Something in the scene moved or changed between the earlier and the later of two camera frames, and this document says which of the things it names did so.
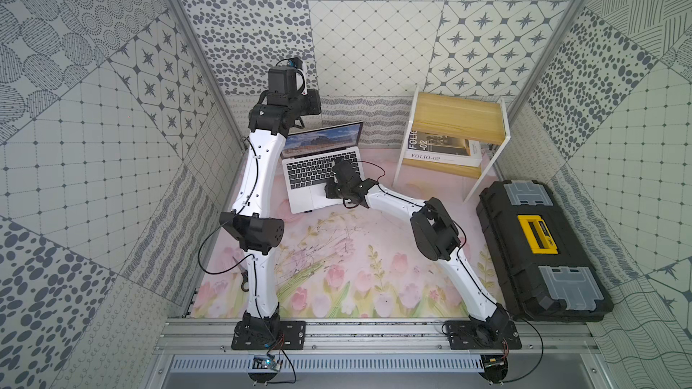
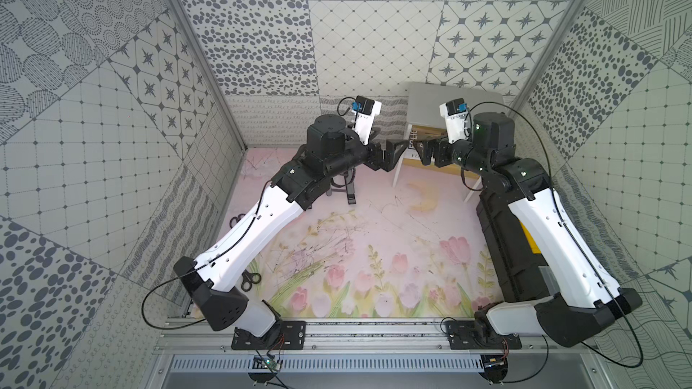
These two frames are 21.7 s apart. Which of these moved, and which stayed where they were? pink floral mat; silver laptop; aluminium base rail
Moved: silver laptop
Stayed: pink floral mat; aluminium base rail
